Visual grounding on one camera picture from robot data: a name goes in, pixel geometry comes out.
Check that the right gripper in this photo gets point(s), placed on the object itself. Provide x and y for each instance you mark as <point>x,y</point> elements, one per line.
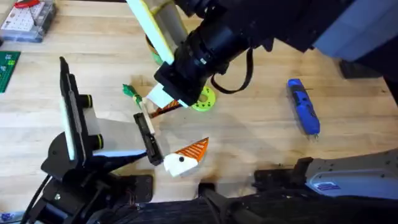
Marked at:
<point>199,59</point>

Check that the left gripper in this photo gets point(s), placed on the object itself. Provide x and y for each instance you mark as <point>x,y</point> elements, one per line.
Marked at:
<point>124,137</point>

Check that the orange ribbed wedge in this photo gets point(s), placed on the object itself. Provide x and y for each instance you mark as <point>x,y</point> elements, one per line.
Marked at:
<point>166,109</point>

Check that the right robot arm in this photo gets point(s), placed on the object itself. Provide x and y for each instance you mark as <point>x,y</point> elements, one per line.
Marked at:
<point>357,28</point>

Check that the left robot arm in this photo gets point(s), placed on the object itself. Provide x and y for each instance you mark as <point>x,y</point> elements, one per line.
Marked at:
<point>93,196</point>

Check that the blue electric screwdriver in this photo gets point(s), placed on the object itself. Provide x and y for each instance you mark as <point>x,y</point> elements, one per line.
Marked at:
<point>303,105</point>

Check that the green disc with holes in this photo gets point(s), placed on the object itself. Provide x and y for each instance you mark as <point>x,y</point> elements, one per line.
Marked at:
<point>207,104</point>

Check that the right wrist upright plate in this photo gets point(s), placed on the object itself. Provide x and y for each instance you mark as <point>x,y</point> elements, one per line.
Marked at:
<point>152,29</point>

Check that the wrist upright plate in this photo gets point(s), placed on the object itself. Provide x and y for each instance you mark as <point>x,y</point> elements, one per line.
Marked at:
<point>152,29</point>
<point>72,118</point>

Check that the left wrist upright plate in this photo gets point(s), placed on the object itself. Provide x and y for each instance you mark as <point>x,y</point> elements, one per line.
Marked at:
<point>72,118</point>

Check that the green board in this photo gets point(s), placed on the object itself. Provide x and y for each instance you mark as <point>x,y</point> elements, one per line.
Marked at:
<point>7,70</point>

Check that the clear box with white board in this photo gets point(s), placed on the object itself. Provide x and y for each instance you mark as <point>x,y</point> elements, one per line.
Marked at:
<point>25,23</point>

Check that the black rail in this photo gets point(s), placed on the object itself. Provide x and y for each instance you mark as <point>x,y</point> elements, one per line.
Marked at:
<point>174,213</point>

